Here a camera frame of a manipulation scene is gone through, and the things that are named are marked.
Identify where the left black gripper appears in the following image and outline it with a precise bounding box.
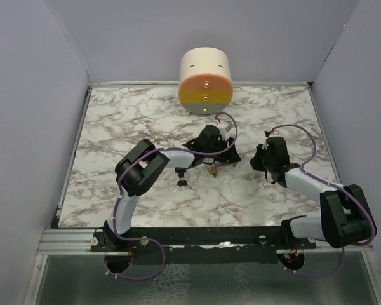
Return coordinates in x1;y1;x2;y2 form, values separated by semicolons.
204;137;241;165

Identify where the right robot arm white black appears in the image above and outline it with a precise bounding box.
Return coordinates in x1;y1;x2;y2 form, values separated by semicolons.
250;137;377;248

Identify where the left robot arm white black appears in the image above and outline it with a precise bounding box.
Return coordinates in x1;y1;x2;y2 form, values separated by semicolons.
103;123;241;251

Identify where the black-headed key pair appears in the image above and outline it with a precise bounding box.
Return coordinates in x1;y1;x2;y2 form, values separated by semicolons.
174;180;192;192

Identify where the orange black padlock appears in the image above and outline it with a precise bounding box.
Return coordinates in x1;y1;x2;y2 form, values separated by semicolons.
175;168;186;179

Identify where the round three-drawer storage box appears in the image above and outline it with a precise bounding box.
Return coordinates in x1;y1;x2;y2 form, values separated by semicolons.
178;47;233;115

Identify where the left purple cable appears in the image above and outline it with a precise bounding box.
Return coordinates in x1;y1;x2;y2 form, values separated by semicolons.
112;112;237;280

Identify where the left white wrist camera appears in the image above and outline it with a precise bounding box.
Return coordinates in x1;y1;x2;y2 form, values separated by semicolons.
216;122;234;141

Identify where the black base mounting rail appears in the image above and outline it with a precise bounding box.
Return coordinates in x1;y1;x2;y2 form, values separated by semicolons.
91;226;316;265

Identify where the aluminium extrusion rail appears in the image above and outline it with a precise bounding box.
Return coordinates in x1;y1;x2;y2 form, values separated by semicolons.
37;229;96;255

